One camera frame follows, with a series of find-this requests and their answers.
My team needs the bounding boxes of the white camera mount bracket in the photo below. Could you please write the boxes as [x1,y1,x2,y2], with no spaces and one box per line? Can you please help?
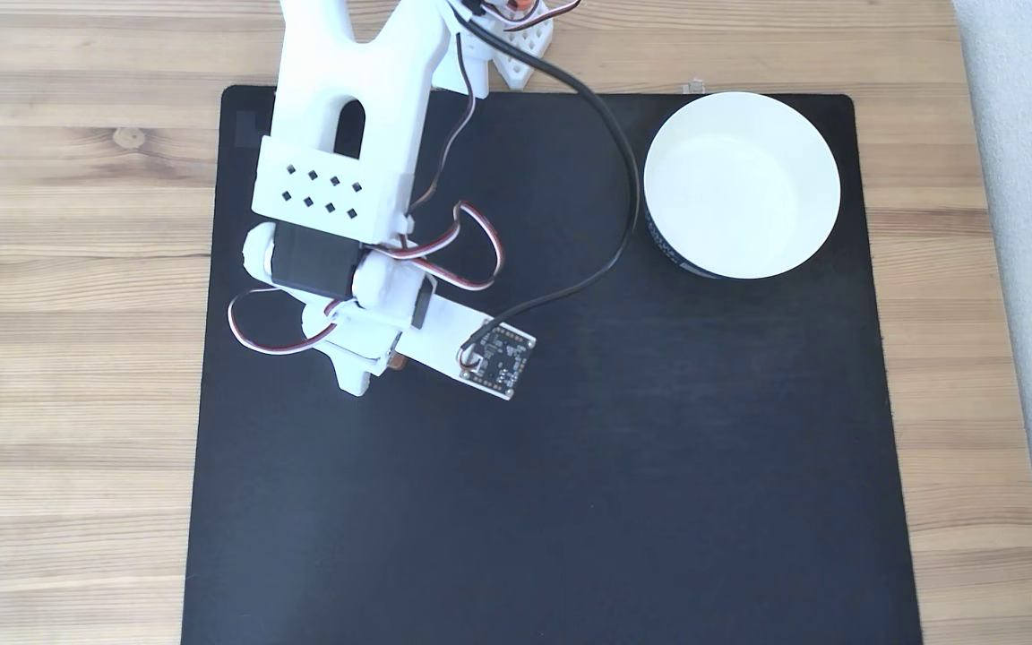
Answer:
[395,294,495,382]

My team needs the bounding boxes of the black camera cable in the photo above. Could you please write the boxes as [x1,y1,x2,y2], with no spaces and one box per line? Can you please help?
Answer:
[446,0,643,352]

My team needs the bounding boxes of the white bowl plate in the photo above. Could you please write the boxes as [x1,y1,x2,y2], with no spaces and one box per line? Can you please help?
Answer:
[642,90,843,281]

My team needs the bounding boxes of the red white servo wire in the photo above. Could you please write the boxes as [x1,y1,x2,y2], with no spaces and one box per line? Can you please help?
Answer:
[227,288,340,357]
[373,201,504,293]

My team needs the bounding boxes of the black desk mat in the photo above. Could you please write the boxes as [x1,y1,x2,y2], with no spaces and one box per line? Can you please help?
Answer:
[180,85,925,645]

